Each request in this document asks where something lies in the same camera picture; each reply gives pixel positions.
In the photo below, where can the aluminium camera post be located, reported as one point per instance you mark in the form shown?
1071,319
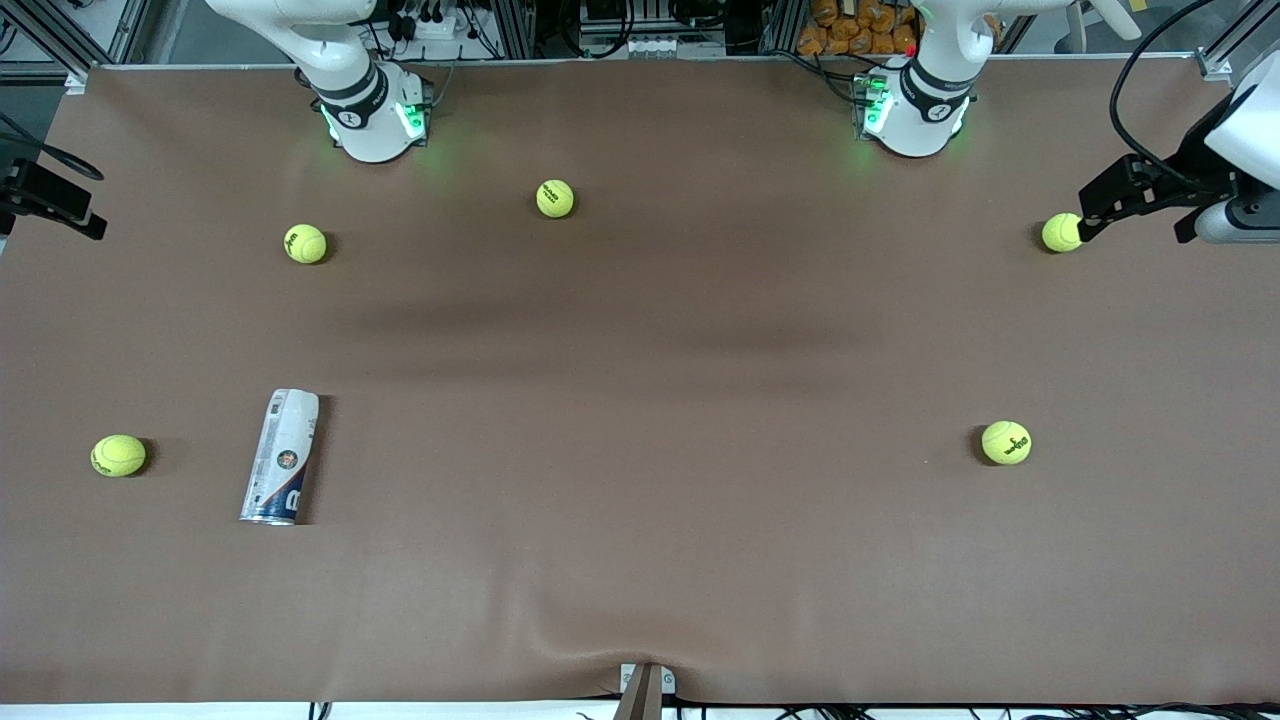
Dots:
643,692

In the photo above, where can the aluminium frame profile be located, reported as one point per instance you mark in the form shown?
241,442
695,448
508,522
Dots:
1235,40
70,40

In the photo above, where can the brown table mat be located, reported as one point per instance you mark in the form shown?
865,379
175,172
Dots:
640,550

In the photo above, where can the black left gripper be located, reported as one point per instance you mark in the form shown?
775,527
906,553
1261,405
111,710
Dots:
1192,183

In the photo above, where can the yellow tennis ball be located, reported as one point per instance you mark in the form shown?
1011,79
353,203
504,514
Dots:
1060,232
555,198
305,243
118,455
1006,442

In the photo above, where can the orange netted bag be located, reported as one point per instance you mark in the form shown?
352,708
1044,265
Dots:
860,25

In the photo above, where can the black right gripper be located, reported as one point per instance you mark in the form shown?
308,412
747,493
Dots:
40,195

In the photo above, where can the white power strip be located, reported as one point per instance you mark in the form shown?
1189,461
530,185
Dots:
425,25

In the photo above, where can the white blue tennis ball can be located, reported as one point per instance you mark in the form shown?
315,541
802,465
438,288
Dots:
282,455

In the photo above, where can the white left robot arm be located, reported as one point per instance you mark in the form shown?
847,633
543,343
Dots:
925,110

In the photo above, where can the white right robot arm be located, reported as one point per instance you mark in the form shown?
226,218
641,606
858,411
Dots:
365,95

